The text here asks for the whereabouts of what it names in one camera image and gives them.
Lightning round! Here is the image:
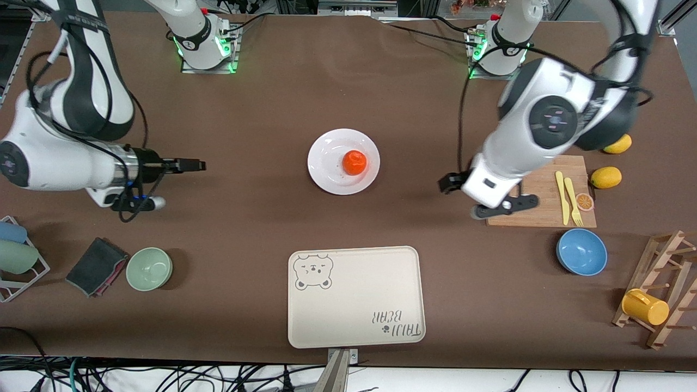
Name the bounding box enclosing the yellow plastic knife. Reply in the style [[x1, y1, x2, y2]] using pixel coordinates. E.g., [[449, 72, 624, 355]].
[[555, 171, 570, 226]]

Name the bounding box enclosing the wooden mug rack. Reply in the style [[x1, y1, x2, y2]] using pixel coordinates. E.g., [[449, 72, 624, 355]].
[[612, 230, 697, 350]]

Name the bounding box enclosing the orange red decoration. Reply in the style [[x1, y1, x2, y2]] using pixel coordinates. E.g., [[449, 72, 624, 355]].
[[450, 0, 493, 15]]

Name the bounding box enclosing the black base power cable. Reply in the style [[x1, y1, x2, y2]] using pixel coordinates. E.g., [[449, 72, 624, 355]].
[[218, 11, 268, 39], [381, 22, 482, 45]]

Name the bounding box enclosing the yellow mug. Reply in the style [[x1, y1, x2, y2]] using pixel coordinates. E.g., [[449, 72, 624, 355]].
[[621, 289, 670, 326]]

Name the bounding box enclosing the white round plate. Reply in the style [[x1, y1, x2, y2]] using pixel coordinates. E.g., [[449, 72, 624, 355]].
[[307, 128, 381, 195]]

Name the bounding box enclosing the pale green cup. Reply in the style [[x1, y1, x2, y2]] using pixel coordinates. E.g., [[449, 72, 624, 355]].
[[0, 240, 40, 275]]

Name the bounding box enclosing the beige bear print tray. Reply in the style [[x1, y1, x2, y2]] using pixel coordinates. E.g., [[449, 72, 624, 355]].
[[288, 246, 426, 349]]

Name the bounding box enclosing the dark grey folded cloth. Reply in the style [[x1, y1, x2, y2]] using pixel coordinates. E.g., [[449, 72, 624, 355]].
[[65, 237, 130, 298]]

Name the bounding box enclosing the orange fruit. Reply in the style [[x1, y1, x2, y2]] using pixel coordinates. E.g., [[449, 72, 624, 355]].
[[343, 150, 368, 176]]

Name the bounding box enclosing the blue cup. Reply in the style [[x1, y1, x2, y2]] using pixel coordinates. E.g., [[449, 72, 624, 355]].
[[0, 221, 28, 244]]

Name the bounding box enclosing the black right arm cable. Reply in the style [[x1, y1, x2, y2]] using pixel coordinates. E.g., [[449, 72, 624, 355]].
[[26, 50, 149, 224]]

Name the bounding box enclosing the yellow lemon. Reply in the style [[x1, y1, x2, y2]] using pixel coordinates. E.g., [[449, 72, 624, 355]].
[[590, 167, 622, 189], [603, 134, 633, 155]]

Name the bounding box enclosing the pale green bowl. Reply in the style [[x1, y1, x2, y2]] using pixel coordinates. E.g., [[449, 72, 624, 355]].
[[126, 247, 173, 292]]

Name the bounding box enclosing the wooden cutting board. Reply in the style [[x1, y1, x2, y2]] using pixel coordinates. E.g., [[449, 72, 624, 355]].
[[486, 155, 597, 228]]

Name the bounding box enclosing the blue bowl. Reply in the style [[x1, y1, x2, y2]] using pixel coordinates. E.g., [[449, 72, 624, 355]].
[[556, 228, 608, 277]]

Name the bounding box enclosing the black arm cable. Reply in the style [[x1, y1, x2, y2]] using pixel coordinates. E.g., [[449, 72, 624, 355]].
[[26, 50, 149, 224], [455, 45, 654, 176]]

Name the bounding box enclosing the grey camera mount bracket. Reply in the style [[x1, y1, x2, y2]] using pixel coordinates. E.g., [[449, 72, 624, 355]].
[[315, 348, 360, 392]]

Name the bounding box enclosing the white wire cup rack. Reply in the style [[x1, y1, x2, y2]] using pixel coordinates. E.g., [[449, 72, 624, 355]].
[[0, 216, 51, 303]]

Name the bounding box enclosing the grey metal device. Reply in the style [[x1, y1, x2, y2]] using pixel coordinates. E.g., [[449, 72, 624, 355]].
[[317, 0, 399, 17]]

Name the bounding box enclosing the pink folded cloth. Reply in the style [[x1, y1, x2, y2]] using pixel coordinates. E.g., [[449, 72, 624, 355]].
[[95, 259, 130, 298]]

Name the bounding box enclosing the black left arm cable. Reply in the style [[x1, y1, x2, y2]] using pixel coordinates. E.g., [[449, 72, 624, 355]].
[[455, 45, 654, 176]]

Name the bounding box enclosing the yellow plastic fork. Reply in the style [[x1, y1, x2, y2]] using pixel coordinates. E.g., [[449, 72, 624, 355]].
[[564, 177, 584, 228]]

